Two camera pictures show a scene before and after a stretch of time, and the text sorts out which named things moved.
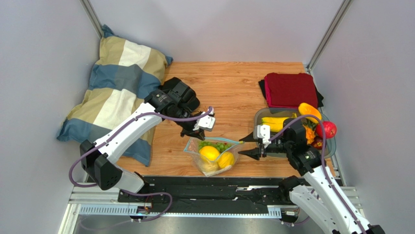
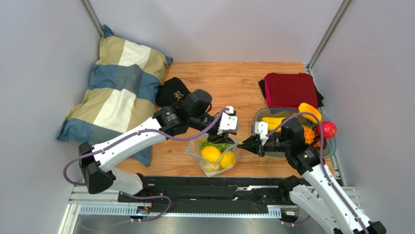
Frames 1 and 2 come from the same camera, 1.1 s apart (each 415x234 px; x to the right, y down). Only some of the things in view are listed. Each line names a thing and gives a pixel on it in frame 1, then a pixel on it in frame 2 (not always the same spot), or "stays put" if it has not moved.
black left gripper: x=198 y=134 -> x=220 y=138
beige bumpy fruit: x=210 y=166 stays put
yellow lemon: x=226 y=159 stays put
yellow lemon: x=210 y=152 stays put
